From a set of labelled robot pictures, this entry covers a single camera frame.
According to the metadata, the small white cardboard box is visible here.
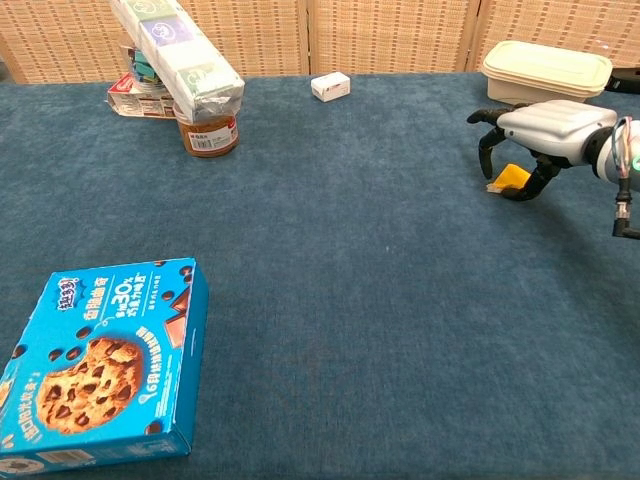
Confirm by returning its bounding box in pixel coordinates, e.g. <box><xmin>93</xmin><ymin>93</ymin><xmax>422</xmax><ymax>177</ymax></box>
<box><xmin>310</xmin><ymin>71</ymin><xmax>351</xmax><ymax>103</ymax></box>

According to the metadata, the blue chocolate chip cookie box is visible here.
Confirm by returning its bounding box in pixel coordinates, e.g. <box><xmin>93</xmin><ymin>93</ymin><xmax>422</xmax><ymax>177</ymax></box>
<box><xmin>0</xmin><ymin>257</ymin><xmax>210</xmax><ymax>475</ymax></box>

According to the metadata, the cream lidded plastic container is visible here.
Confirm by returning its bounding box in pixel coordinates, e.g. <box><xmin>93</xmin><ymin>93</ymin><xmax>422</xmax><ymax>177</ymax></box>
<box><xmin>481</xmin><ymin>40</ymin><xmax>614</xmax><ymax>109</ymax></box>

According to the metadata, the red white flat carton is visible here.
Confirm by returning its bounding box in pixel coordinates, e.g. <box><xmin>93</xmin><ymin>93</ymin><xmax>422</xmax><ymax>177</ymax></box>
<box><xmin>105</xmin><ymin>72</ymin><xmax>177</xmax><ymax>120</ymax></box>

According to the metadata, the tub of teal clips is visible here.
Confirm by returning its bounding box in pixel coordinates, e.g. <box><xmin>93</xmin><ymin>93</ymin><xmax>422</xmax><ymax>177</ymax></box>
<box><xmin>119</xmin><ymin>43</ymin><xmax>166</xmax><ymax>94</ymax></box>

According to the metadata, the amber honey jar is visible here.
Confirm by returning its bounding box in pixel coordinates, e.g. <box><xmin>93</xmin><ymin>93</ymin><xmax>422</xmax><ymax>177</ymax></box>
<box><xmin>173</xmin><ymin>103</ymin><xmax>240</xmax><ymax>158</ymax></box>

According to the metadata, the coloured wrist cable with plug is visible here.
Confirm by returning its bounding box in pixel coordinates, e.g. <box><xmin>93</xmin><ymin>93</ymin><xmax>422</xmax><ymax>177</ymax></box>
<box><xmin>610</xmin><ymin>115</ymin><xmax>640</xmax><ymax>239</ymax></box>

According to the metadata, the long white tissue pack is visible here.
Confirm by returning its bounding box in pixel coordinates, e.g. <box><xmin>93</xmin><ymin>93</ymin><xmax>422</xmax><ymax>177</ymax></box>
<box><xmin>108</xmin><ymin>0</ymin><xmax>246</xmax><ymax>123</ymax></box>

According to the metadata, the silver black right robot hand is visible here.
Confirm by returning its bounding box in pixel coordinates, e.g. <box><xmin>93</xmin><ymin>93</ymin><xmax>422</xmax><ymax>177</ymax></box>
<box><xmin>466</xmin><ymin>99</ymin><xmax>619</xmax><ymax>203</ymax></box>

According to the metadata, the woven bamboo folding screen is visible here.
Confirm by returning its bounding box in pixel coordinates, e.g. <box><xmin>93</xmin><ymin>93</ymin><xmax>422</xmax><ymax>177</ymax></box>
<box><xmin>0</xmin><ymin>0</ymin><xmax>640</xmax><ymax>85</ymax></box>

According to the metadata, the blue velvet tablecloth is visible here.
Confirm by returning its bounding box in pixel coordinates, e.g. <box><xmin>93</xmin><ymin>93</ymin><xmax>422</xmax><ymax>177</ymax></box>
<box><xmin>0</xmin><ymin>71</ymin><xmax>640</xmax><ymax>480</ymax></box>

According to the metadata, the black object at table edge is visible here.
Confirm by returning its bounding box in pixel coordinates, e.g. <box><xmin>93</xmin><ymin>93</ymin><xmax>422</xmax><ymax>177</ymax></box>
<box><xmin>603</xmin><ymin>67</ymin><xmax>640</xmax><ymax>95</ymax></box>

